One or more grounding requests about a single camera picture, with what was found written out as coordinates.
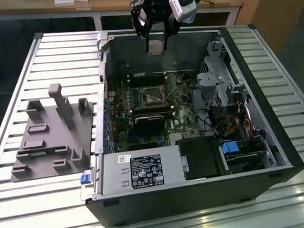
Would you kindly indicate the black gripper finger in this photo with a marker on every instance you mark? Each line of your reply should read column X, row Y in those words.
column 141, row 21
column 166, row 33

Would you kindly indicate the silver CPU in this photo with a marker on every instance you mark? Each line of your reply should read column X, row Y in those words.
column 156, row 47

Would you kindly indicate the black empty RAM slot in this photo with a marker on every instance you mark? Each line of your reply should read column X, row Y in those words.
column 145, row 80
column 145, row 73
column 145, row 77
column 146, row 83
column 151, row 107
column 152, row 111

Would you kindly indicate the CPU socket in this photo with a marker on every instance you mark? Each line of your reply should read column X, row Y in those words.
column 151, row 96

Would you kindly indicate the wooden desk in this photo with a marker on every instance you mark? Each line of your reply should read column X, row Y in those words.
column 113, row 2

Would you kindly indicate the metal drive cage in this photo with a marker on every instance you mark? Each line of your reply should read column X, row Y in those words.
column 215, row 76

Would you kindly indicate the green motherboard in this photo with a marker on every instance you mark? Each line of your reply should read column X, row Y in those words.
column 184, row 118

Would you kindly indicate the black graphics card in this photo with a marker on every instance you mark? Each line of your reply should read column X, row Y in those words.
column 148, row 122

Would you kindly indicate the brown wooden cabinet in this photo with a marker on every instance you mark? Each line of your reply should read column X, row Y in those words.
column 281, row 14

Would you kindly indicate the black disk bay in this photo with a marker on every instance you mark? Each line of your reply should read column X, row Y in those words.
column 201, row 157

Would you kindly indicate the blue disk carrier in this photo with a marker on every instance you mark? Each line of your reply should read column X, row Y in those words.
column 229, row 148

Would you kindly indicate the grey parts rack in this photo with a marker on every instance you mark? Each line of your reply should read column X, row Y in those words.
column 50, row 137

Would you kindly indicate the grey power supply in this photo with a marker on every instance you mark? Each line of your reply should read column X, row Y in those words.
column 114, row 175

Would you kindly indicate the blue case latch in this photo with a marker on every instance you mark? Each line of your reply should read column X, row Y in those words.
column 84, row 178

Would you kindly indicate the green RAM stick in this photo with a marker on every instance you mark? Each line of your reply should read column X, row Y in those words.
column 38, row 152

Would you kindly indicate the black open PC case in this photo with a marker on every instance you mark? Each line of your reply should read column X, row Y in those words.
column 195, row 200

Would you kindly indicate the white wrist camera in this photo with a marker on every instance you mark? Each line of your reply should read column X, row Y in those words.
column 185, row 7

